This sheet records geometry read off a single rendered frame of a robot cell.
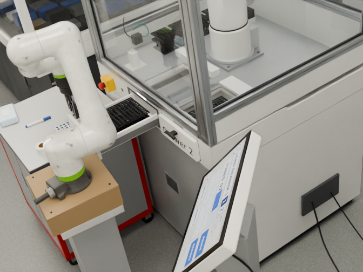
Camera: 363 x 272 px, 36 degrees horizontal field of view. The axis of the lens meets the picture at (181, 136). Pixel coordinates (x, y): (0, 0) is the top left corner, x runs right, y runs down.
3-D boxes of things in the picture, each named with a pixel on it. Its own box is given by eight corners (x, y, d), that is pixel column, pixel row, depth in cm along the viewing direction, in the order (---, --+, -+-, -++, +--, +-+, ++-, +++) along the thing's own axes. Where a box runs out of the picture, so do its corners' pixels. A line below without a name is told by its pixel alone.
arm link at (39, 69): (44, 64, 227) (35, 38, 226) (15, 72, 225) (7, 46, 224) (47, 75, 262) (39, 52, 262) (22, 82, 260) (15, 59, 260)
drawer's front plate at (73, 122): (99, 161, 252) (93, 142, 246) (72, 133, 273) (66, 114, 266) (102, 159, 253) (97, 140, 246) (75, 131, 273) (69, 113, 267)
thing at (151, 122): (100, 155, 253) (97, 144, 249) (75, 130, 271) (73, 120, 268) (173, 117, 268) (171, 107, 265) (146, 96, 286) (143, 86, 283)
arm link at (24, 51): (45, 57, 209) (33, 26, 209) (12, 68, 207) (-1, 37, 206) (46, 63, 227) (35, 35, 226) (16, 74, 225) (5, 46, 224)
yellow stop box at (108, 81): (108, 93, 293) (105, 82, 288) (101, 88, 298) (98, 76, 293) (116, 89, 295) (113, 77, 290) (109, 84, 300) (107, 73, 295)
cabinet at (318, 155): (230, 292, 285) (214, 175, 237) (129, 189, 357) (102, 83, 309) (361, 203, 321) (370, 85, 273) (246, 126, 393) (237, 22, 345)
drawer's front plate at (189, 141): (197, 162, 242) (194, 142, 236) (161, 133, 263) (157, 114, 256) (200, 160, 243) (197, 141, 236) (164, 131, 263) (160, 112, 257)
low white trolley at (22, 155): (71, 274, 309) (29, 171, 263) (28, 213, 352) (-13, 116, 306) (158, 222, 331) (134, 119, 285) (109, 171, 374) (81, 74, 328)
